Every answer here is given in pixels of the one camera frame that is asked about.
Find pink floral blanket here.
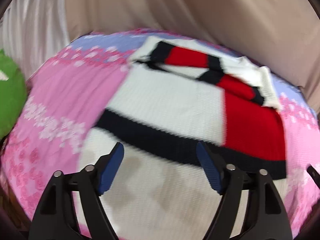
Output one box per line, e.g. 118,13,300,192
0,29,320,240

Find white red navy knit sweater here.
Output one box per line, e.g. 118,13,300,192
79,35,287,240

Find beige curtain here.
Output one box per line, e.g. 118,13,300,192
64,0,320,110

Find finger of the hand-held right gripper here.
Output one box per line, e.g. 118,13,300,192
307,164,319,180

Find white sheer curtain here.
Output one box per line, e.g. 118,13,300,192
0,0,70,80

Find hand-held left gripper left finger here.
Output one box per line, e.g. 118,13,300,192
28,142,125,240

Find green plush toy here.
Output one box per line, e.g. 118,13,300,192
0,49,27,140

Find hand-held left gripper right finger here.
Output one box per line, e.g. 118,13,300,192
196,141,293,240

